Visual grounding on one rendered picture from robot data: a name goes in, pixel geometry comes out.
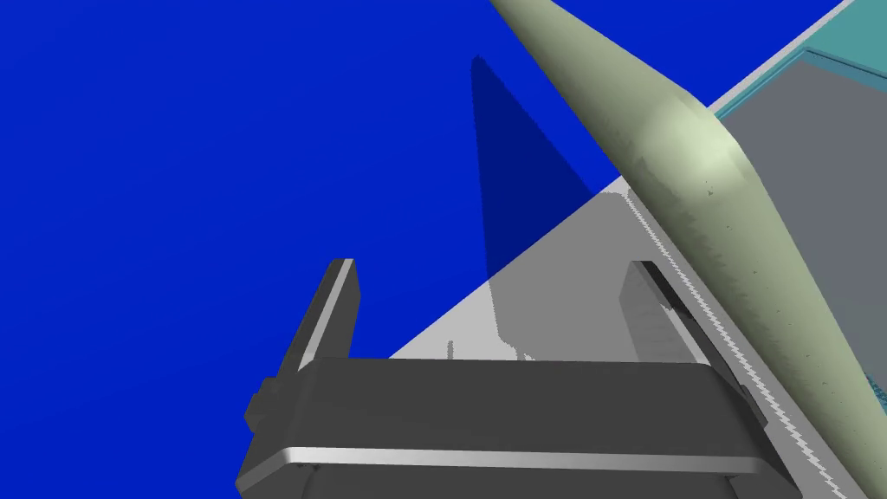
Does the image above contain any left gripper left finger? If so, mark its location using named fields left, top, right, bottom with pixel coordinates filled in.
left=275, top=257, right=361, bottom=380

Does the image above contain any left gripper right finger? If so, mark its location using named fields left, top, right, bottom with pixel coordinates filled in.
left=618, top=259, right=715, bottom=366

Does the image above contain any pale green curved bar handle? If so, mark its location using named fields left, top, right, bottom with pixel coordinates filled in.
left=488, top=0, right=887, bottom=499

